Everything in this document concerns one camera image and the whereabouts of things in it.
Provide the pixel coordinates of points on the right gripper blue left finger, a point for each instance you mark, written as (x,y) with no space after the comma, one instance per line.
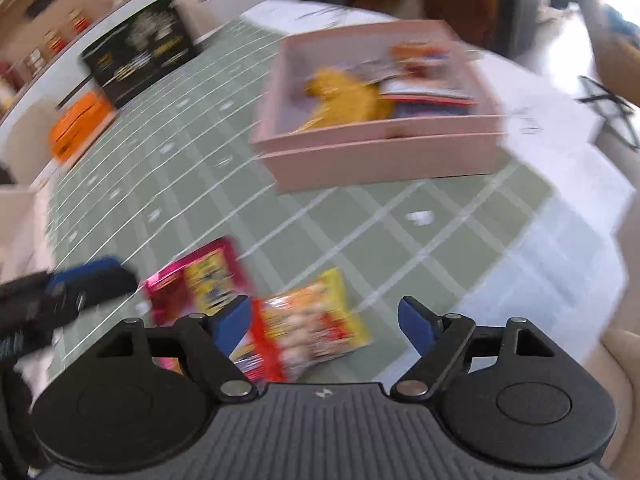
(207,342)

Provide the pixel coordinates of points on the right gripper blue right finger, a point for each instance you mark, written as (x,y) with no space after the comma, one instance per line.
(441,343)

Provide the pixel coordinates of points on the green grid tablecloth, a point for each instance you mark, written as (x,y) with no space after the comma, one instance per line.
(176,171)

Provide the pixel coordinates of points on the black plum snack bag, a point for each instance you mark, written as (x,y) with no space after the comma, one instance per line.
(140,51)

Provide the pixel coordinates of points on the beige dining chair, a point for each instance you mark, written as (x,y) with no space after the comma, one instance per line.
(27,149)

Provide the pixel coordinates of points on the white rice cracker packet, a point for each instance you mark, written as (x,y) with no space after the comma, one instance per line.
(445,91)

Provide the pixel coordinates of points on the red yellow small snack packet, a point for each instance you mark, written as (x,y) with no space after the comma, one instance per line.
(300,328)

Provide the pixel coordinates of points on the red chicken snack pouch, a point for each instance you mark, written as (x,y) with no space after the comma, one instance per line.
(205,281)

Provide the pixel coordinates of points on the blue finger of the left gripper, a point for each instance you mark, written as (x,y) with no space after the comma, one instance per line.
(92,283)

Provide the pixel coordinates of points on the chair with brown jacket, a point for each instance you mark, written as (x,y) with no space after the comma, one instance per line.
(613,31)

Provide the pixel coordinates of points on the pink cardboard gift box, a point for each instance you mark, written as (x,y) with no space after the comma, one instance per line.
(420,141)

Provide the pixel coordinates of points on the orange tissue box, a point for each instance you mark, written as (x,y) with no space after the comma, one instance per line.
(79,126)

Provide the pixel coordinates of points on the yellow biscuit packet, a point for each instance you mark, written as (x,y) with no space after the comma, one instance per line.
(344,99)

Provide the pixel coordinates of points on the red quail egg packet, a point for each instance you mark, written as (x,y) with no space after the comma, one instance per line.
(420,58)

